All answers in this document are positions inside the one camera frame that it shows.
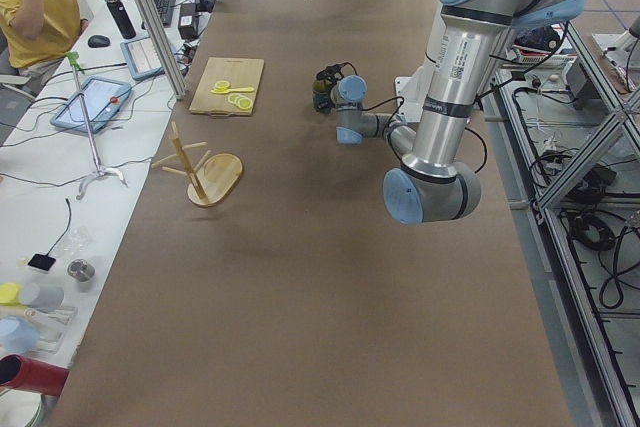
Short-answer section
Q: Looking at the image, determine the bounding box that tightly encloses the blue-cased tablet rear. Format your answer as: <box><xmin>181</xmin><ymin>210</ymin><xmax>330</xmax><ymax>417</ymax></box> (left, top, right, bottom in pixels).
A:
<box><xmin>120</xmin><ymin>37</ymin><xmax>164</xmax><ymax>81</ymax></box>

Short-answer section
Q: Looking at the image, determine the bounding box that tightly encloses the yellow plastic knife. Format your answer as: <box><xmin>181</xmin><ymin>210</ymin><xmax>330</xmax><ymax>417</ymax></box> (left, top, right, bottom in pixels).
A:
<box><xmin>210</xmin><ymin>87</ymin><xmax>255</xmax><ymax>95</ymax></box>

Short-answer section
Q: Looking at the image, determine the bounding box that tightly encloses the blue-cased tablet flat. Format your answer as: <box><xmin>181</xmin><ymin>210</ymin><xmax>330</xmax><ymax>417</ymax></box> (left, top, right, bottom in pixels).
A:
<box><xmin>50</xmin><ymin>76</ymin><xmax>132</xmax><ymax>133</ymax></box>

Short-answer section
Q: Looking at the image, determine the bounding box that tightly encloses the metal camera stand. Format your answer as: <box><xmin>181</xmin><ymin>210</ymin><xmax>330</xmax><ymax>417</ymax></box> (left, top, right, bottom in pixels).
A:
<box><xmin>66</xmin><ymin>51</ymin><xmax>127</xmax><ymax>201</ymax></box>

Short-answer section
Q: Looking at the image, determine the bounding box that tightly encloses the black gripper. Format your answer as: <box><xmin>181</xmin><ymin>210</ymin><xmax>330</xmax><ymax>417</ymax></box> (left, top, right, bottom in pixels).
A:
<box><xmin>315</xmin><ymin>64</ymin><xmax>345</xmax><ymax>92</ymax></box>

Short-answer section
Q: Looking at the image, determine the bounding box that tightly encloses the person in yellow shirt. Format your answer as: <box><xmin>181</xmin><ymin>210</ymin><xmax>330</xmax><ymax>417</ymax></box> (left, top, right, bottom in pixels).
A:
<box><xmin>1</xmin><ymin>0</ymin><xmax>89</xmax><ymax>93</ymax></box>

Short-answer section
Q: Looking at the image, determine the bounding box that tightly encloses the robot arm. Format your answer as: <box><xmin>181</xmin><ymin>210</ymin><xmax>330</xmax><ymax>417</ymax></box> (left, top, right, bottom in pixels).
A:
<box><xmin>313</xmin><ymin>0</ymin><xmax>585</xmax><ymax>224</ymax></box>

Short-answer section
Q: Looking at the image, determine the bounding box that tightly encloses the small metal cup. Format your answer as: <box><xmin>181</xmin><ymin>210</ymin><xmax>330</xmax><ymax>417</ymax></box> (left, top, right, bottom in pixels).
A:
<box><xmin>67</xmin><ymin>259</ymin><xmax>95</xmax><ymax>292</ymax></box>

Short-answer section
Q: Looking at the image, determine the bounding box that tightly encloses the black computer mouse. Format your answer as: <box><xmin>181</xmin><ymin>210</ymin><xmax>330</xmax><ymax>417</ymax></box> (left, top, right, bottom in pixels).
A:
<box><xmin>87</xmin><ymin>35</ymin><xmax>111</xmax><ymax>48</ymax></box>

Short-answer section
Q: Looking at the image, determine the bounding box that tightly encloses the wooden cup storage rack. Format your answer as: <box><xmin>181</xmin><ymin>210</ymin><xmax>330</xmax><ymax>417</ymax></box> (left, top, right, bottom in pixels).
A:
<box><xmin>151</xmin><ymin>121</ymin><xmax>244</xmax><ymax>208</ymax></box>

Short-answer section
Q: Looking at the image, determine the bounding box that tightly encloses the yellow toy item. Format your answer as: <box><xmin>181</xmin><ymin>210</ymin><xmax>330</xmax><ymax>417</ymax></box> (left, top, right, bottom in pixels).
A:
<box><xmin>0</xmin><ymin>283</ymin><xmax>22</xmax><ymax>306</ymax></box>

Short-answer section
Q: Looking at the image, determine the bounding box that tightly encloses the black square pad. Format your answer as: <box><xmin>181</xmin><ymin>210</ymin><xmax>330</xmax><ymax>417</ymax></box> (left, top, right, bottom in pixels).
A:
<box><xmin>27</xmin><ymin>253</ymin><xmax>56</xmax><ymax>272</ymax></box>

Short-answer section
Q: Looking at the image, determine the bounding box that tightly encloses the middle lemon slice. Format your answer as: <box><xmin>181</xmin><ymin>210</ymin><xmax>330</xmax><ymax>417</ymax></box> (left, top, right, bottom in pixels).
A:
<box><xmin>231</xmin><ymin>95</ymin><xmax>251</xmax><ymax>105</ymax></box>

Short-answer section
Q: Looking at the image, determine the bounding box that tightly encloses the aluminium frame post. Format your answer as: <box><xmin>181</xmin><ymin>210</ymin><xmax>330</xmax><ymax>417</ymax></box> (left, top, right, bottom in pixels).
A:
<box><xmin>135</xmin><ymin>0</ymin><xmax>186</xmax><ymax>100</ymax></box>

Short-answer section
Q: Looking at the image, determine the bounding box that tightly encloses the lemon slice near handle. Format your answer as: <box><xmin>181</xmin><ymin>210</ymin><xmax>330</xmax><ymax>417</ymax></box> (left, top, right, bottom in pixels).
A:
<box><xmin>234</xmin><ymin>97</ymin><xmax>253</xmax><ymax>111</ymax></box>

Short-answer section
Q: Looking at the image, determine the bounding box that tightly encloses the grey cup lying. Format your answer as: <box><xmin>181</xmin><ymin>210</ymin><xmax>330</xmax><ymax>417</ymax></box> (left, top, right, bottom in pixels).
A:
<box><xmin>18</xmin><ymin>283</ymin><xmax>64</xmax><ymax>313</ymax></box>

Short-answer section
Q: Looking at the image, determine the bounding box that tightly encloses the black water bottle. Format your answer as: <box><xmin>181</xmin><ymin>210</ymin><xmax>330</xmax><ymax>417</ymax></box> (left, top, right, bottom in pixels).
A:
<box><xmin>105</xmin><ymin>0</ymin><xmax>136</xmax><ymax>40</ymax></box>

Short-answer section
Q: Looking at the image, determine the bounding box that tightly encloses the black power adapter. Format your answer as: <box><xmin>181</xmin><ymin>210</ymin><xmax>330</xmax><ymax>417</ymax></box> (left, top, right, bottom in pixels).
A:
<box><xmin>178</xmin><ymin>2</ymin><xmax>199</xmax><ymax>40</ymax></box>

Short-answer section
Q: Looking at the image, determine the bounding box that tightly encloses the bamboo cutting board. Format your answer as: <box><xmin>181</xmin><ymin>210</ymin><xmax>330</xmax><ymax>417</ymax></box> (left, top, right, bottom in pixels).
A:
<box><xmin>188</xmin><ymin>57</ymin><xmax>265</xmax><ymax>116</ymax></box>

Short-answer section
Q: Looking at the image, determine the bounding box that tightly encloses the top lemon slice pair front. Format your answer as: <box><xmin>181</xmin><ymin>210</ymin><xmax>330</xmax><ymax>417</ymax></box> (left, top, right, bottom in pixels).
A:
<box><xmin>212</xmin><ymin>80</ymin><xmax>230</xmax><ymax>93</ymax></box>

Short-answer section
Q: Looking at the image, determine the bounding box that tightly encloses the blue-grey cup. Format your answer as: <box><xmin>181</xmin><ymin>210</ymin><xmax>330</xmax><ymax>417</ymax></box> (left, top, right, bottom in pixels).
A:
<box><xmin>312</xmin><ymin>80</ymin><xmax>332</xmax><ymax>114</ymax></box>

